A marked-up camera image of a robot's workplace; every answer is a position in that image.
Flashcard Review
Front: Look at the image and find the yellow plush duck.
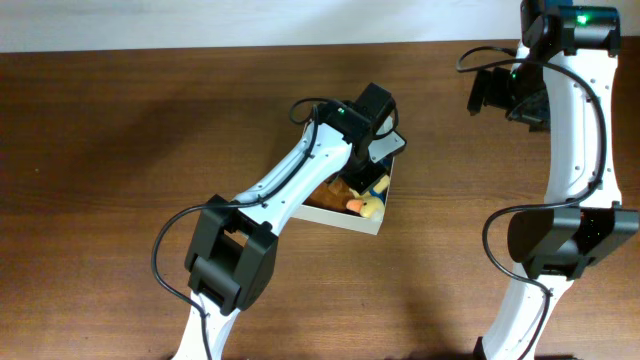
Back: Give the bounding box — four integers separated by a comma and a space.
346, 175, 391, 221

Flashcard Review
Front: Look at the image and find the brown plush toy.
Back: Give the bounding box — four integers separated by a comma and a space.
304, 178, 355, 212

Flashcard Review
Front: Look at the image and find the white box pink interior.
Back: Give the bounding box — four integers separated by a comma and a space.
293, 155, 396, 235

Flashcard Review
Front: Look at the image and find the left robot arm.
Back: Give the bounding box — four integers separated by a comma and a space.
175, 83, 398, 359

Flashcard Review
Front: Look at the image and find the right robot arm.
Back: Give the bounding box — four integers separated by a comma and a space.
467, 0, 639, 359

